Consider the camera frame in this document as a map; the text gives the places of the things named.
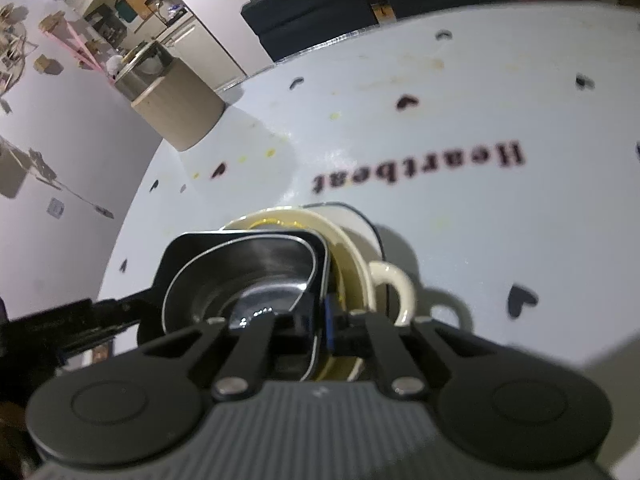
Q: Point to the small round steel bowl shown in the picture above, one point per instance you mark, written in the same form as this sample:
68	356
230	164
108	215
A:
271	295

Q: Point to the cream two-handled ceramic bowl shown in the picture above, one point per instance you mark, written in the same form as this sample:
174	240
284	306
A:
374	278

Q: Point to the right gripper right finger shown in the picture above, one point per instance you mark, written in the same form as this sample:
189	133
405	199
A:
371	337

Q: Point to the left hand of person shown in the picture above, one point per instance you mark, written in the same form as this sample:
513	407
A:
12	425

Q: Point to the orange phone on table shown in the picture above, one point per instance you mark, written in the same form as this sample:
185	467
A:
101	352

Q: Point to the lemon pattern scalloped bowl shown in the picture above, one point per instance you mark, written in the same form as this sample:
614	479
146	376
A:
289	219

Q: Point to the white kitchen cabinet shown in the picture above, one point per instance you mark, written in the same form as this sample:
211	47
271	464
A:
189	40

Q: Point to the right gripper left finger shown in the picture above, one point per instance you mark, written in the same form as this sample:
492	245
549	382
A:
268	337

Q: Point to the wall photo decoration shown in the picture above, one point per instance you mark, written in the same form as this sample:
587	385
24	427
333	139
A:
15	48

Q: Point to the dark blue chair left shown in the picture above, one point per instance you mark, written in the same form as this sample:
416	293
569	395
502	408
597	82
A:
286	27

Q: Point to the steel square tray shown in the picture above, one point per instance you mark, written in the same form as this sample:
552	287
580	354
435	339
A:
240	279
310	284

